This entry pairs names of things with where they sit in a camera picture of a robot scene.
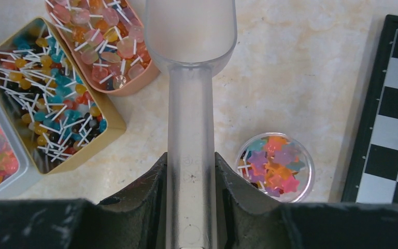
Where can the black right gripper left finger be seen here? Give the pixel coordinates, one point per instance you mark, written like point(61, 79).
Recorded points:
point(133, 217)

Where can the black white chessboard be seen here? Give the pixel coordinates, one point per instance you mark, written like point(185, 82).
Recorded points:
point(373, 171)

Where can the clear plastic scoop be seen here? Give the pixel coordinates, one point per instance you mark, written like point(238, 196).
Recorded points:
point(191, 42)

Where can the clear glass jar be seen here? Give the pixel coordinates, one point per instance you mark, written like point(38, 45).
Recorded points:
point(277, 165)

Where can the pink candy tin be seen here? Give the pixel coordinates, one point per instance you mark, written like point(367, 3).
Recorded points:
point(106, 39)

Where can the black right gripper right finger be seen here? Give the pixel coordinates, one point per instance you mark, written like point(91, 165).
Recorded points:
point(248, 218)

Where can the gold lollipop tin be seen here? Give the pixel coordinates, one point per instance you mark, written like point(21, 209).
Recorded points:
point(60, 121)

